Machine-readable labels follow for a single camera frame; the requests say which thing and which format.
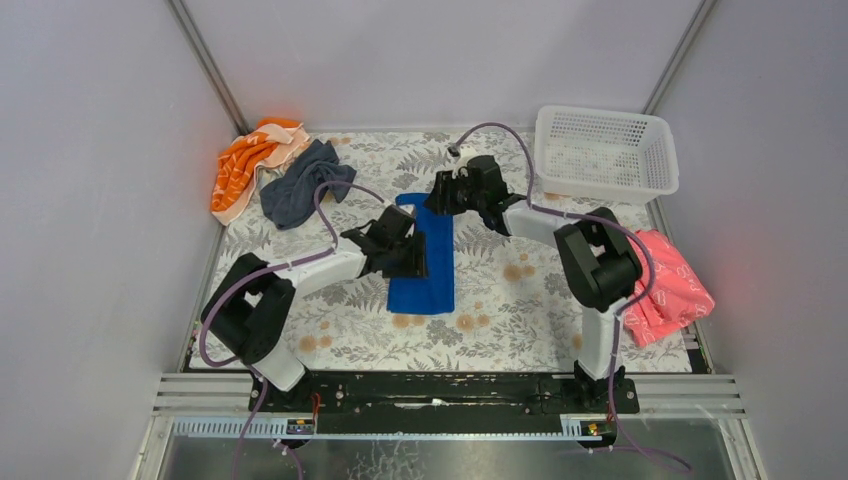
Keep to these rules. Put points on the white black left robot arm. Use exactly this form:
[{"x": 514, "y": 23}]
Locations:
[{"x": 248, "y": 311}]

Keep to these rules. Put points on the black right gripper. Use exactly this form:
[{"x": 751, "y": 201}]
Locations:
[{"x": 448, "y": 192}]

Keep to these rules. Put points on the blue towel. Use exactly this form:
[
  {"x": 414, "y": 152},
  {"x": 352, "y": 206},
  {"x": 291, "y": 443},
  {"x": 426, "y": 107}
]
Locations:
[{"x": 434, "y": 293}]

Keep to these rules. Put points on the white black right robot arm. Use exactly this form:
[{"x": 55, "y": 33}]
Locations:
[{"x": 600, "y": 266}]

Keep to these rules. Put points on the pink patterned towel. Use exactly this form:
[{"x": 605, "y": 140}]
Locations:
[{"x": 676, "y": 300}]

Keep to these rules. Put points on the orange white towel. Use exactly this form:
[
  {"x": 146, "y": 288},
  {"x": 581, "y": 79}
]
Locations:
[{"x": 275, "y": 143}]

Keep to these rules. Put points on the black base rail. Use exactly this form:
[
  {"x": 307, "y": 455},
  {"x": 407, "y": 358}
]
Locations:
[{"x": 457, "y": 403}]

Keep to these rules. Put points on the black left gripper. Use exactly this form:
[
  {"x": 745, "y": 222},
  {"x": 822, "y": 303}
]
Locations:
[{"x": 411, "y": 254}]

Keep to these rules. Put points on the white plastic basket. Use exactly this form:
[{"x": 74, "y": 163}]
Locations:
[{"x": 606, "y": 155}]

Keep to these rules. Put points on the dark grey towel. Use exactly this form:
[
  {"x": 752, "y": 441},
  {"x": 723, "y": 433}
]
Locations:
[{"x": 288, "y": 201}]

